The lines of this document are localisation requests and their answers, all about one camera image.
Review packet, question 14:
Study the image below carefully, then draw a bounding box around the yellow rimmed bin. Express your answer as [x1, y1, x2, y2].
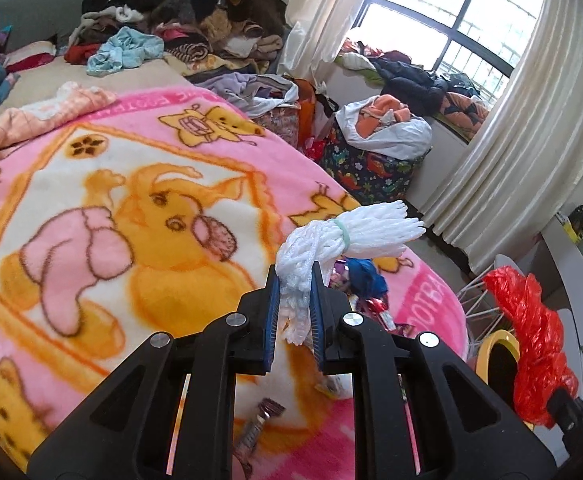
[474, 331, 537, 428]

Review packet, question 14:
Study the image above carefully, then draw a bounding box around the dinosaur print storage bag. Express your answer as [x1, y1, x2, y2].
[319, 120, 425, 206]

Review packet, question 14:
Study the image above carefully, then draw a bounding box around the brown floral fabric bag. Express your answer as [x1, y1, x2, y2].
[254, 105, 302, 148]

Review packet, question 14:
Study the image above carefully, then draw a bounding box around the red plastic bag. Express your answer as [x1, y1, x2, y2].
[484, 266, 579, 430]

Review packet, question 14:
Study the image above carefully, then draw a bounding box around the lavender grey garment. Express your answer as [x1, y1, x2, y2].
[191, 72, 299, 118]

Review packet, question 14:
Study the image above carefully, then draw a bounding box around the white foam net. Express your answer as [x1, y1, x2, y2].
[277, 200, 426, 346]

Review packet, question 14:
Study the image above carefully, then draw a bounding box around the window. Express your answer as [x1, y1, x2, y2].
[341, 0, 547, 111]

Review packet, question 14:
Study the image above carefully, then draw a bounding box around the orange bag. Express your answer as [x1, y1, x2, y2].
[291, 77, 322, 151]

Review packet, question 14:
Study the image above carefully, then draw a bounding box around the brown snack wrapper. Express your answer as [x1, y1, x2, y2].
[234, 397, 284, 466]

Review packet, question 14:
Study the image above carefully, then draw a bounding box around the orange cloth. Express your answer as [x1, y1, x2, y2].
[359, 95, 412, 138]

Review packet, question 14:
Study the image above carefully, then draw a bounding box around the purple snack wrapper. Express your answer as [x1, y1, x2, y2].
[329, 260, 352, 292]

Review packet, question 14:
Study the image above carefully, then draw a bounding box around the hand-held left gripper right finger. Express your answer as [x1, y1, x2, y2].
[309, 262, 559, 480]

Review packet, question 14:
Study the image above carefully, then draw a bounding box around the peach checked blanket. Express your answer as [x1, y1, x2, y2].
[0, 82, 117, 176]

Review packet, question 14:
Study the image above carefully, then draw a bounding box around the light blue cloth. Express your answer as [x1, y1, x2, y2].
[87, 26, 164, 77]

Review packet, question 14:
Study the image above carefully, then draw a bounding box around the white cloth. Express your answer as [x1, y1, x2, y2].
[335, 95, 433, 161]

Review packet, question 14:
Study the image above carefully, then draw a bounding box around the pile of dark clothes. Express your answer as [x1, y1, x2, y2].
[66, 0, 292, 78]

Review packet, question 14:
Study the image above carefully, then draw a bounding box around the white wire stool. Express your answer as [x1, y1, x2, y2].
[456, 255, 512, 356]

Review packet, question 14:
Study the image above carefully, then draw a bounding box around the blue cloth item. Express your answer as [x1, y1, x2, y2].
[344, 257, 389, 301]

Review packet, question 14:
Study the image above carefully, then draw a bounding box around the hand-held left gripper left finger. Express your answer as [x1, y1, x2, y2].
[26, 262, 284, 480]

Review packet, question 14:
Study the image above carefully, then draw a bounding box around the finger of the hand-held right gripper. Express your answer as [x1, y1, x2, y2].
[546, 389, 583, 443]

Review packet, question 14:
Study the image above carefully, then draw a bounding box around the red snack packet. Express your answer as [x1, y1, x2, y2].
[361, 297, 397, 331]

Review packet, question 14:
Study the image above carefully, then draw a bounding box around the pink printed blanket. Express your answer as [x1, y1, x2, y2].
[0, 85, 472, 480]

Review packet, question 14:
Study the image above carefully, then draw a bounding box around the white vanity desk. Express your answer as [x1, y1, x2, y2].
[541, 210, 583, 411]

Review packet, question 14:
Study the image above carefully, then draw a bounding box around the clothes pile on windowsill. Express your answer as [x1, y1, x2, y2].
[336, 40, 492, 141]

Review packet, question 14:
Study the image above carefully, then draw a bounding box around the cream curtain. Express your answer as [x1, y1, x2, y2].
[276, 0, 389, 91]
[421, 0, 583, 271]

